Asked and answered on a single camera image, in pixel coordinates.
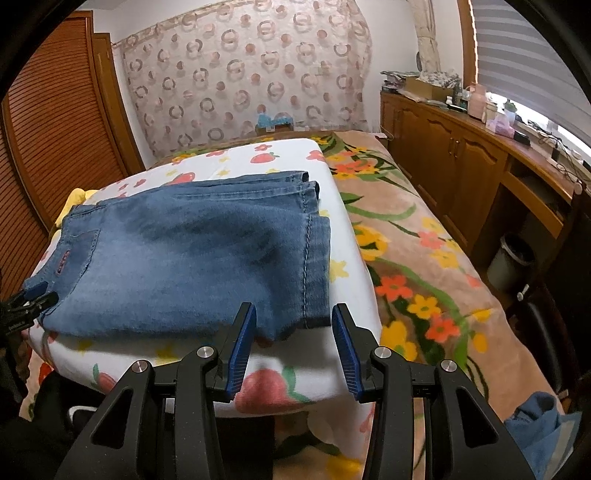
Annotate white fruit print pad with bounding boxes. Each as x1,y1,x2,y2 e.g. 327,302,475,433
28,138,381,459

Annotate circle pattern sheer curtain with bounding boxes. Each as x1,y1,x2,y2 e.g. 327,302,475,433
118,1,372,159

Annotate brown wooden side cabinet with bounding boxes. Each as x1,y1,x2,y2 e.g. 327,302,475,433
381,93,574,269

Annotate cardboard box on cabinet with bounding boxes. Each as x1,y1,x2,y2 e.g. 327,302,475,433
405,78,454,102

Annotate yellow plush toy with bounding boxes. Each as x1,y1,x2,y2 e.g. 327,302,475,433
54,188,97,229

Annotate pink bottle on cabinet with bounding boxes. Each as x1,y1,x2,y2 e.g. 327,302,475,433
468,83,488,121

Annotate beige tied drape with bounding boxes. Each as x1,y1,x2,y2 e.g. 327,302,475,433
409,0,441,72

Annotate grey zebra window blind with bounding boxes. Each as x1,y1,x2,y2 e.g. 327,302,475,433
471,0,590,144

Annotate floral beige bed blanket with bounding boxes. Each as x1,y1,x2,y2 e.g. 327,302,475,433
18,130,565,480

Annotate brown louvered wardrobe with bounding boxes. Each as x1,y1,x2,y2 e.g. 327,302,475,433
1,10,145,298

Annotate blue denim pants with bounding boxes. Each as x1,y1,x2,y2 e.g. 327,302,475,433
24,171,331,341

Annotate blue denim garment on floor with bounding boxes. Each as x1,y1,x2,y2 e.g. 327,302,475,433
504,392,582,480

